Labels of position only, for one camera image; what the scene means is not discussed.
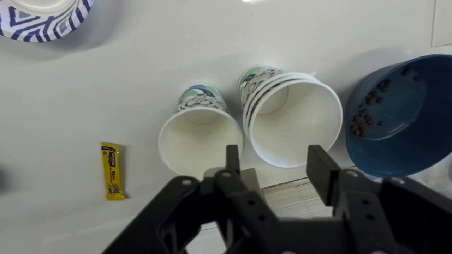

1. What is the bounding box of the blue patterned paper plate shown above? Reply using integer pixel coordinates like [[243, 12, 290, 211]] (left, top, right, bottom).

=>
[[0, 0, 96, 44]]

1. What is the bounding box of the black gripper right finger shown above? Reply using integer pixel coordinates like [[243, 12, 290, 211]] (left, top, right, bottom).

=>
[[307, 144, 452, 254]]

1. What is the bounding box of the yellow packet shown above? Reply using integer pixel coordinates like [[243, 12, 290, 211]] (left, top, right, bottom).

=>
[[100, 142, 127, 202]]

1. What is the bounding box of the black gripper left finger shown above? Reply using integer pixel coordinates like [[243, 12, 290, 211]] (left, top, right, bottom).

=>
[[103, 144, 288, 254]]

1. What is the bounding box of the blue bowl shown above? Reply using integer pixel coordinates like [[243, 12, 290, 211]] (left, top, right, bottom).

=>
[[345, 54, 452, 180]]

